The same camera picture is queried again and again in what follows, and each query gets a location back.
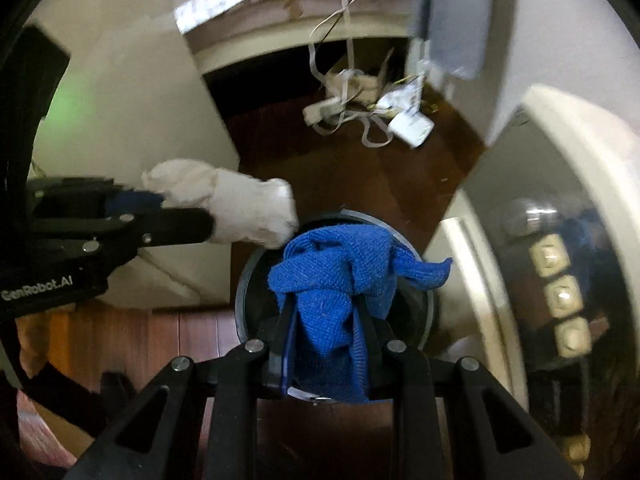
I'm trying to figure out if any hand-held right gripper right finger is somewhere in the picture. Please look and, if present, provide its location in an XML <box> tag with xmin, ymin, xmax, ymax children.
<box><xmin>350</xmin><ymin>302</ymin><xmax>581</xmax><ymax>480</ymax></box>

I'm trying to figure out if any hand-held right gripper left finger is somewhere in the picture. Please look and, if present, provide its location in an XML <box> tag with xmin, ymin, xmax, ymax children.
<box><xmin>65</xmin><ymin>302</ymin><xmax>301</xmax><ymax>480</ymax></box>

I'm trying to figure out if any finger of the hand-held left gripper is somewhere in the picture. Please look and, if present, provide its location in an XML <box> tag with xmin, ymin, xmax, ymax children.
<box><xmin>29</xmin><ymin>176</ymin><xmax>164</xmax><ymax>218</ymax></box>
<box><xmin>30</xmin><ymin>207</ymin><xmax>215</xmax><ymax>261</ymax></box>

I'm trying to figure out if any black round trash bin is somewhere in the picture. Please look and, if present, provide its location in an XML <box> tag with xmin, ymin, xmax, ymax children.
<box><xmin>235</xmin><ymin>209</ymin><xmax>436</xmax><ymax>404</ymax></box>

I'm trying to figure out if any white cloth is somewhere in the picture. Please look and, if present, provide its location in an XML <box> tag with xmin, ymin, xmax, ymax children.
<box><xmin>141</xmin><ymin>159</ymin><xmax>300</xmax><ymax>249</ymax></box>

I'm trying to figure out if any blue microfibre cloth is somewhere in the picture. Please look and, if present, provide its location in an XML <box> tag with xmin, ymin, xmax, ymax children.
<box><xmin>268</xmin><ymin>226</ymin><xmax>453</xmax><ymax>405</ymax></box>

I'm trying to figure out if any cream bed base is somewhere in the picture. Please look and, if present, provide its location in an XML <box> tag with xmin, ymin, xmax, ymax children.
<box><xmin>22</xmin><ymin>0</ymin><xmax>242</xmax><ymax>308</ymax></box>

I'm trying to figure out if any white power strip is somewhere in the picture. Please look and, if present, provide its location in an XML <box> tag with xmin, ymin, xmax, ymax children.
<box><xmin>303</xmin><ymin>99</ymin><xmax>347</xmax><ymax>126</ymax></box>

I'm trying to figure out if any white washing machine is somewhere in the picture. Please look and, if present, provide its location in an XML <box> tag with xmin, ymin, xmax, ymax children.
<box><xmin>424</xmin><ymin>85</ymin><xmax>640</xmax><ymax>480</ymax></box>

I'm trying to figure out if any white flat router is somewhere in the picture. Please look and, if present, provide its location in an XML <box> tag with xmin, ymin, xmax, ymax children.
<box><xmin>389</xmin><ymin>110</ymin><xmax>434</xmax><ymax>149</ymax></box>

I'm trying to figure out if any bed with red headboard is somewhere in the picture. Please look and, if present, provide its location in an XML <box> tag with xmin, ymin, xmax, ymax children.
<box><xmin>175</xmin><ymin>0</ymin><xmax>418</xmax><ymax>77</ymax></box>

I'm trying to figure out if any blue curtain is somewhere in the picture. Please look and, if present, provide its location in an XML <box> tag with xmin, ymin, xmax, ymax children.
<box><xmin>409</xmin><ymin>0</ymin><xmax>497</xmax><ymax>81</ymax></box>

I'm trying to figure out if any white cable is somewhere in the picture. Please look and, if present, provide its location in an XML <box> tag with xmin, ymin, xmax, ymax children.
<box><xmin>307</xmin><ymin>0</ymin><xmax>397</xmax><ymax>149</ymax></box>

